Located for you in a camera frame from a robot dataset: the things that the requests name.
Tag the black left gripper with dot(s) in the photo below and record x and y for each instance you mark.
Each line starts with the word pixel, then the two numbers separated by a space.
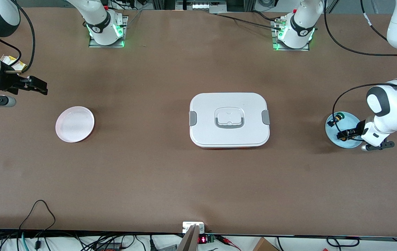
pixel 353 132

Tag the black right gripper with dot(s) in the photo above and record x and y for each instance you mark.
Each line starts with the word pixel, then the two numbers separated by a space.
pixel 7 81

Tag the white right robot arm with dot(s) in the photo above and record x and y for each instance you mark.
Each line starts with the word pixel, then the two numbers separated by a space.
pixel 97 24

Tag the light blue round plate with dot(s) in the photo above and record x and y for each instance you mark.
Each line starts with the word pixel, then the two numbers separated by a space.
pixel 350 120

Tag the black blue small connector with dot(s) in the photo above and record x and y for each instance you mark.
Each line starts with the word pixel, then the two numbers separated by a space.
pixel 335 120

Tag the yellow white small carton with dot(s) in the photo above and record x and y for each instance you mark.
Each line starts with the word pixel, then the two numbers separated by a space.
pixel 10 60

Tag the pink round plate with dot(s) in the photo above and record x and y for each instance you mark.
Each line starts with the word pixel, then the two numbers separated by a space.
pixel 74 124

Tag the white lidded lunch box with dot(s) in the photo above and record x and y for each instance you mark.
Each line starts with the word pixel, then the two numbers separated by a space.
pixel 230 132

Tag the brown cardboard box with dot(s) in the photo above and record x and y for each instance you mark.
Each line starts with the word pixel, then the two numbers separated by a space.
pixel 263 245

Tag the red digit display module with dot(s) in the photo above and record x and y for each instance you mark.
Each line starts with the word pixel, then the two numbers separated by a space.
pixel 202 239

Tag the white power strip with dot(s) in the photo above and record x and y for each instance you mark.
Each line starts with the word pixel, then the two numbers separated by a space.
pixel 202 6

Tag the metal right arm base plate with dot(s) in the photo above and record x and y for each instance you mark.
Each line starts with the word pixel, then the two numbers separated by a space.
pixel 94 44

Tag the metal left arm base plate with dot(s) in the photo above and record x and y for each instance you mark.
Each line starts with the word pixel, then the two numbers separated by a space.
pixel 274 42

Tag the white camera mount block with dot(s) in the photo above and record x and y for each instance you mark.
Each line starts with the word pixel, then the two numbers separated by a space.
pixel 186 226

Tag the aluminium camera mount bar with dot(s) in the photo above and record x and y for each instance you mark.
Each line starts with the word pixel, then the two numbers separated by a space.
pixel 188 242

